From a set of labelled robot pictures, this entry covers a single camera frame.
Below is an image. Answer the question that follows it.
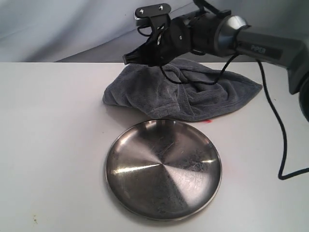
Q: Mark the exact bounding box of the grey terry towel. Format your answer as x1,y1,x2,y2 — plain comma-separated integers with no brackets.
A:
103,58,262,122

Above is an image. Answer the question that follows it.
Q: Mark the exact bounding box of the grey fabric backdrop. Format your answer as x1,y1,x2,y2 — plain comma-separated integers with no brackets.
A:
0,0,309,62

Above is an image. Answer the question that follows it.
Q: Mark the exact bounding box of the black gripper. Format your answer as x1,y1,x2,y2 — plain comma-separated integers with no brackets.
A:
123,18,191,66

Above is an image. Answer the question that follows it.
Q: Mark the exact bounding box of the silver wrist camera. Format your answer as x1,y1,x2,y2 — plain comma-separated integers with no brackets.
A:
134,3,171,27

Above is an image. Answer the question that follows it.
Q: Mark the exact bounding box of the black cable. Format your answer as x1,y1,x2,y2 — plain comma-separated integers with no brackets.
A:
137,0,309,180

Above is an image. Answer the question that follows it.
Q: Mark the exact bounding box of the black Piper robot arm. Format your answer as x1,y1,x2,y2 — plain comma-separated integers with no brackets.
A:
124,8,309,117

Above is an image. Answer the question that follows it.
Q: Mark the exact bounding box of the round stainless steel plate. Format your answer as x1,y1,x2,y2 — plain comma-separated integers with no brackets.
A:
105,119,222,221

